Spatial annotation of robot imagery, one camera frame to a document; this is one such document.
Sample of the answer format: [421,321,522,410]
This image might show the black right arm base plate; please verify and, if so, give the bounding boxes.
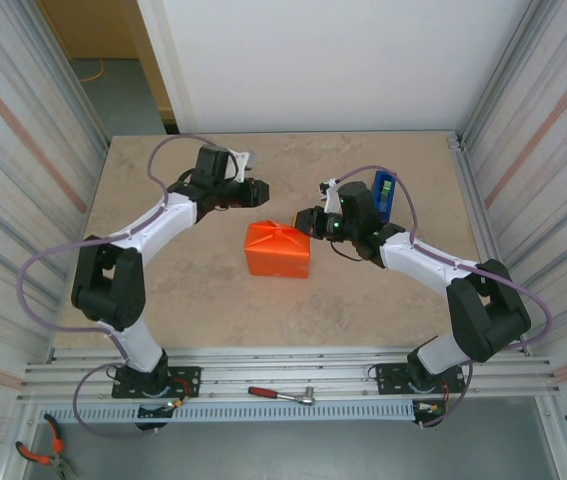
[375,362,467,396]

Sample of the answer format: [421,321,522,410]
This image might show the orange wrapping paper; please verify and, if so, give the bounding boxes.
[243,218,312,280]

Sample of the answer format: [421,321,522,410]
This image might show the aluminium corner post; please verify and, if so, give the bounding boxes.
[455,0,549,151]

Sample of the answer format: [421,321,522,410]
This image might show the power wire with yellow connector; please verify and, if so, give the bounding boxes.
[165,377,200,409]
[412,382,452,416]

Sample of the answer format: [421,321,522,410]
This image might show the orange-handled pliers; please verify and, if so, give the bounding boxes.
[15,412,82,479]

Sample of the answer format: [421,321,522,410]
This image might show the orange floor cable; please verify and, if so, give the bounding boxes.
[78,58,108,84]

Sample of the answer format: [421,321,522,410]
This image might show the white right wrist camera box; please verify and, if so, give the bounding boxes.
[318,177,345,215]

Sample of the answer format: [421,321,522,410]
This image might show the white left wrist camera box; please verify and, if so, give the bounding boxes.
[226,149,258,182]

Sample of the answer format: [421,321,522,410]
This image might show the aluminium table side rail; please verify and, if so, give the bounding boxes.
[446,130,532,357]

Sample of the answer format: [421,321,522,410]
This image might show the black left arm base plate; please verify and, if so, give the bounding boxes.
[111,365,202,400]

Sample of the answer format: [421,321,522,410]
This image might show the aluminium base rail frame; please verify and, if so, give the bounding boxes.
[16,346,563,404]

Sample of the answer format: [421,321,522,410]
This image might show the grey slotted cable duct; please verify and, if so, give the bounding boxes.
[36,399,417,424]

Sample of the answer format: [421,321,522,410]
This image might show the red-handled ratchet wrench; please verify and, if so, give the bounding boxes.
[247,385,317,406]

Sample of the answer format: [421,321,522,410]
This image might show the blue tape dispenser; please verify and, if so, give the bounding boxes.
[372,170,398,222]

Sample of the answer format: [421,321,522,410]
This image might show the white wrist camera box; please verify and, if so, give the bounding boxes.
[226,149,258,182]
[318,177,345,215]

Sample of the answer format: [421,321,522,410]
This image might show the yellow wooden furniture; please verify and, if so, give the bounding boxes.
[36,0,140,61]

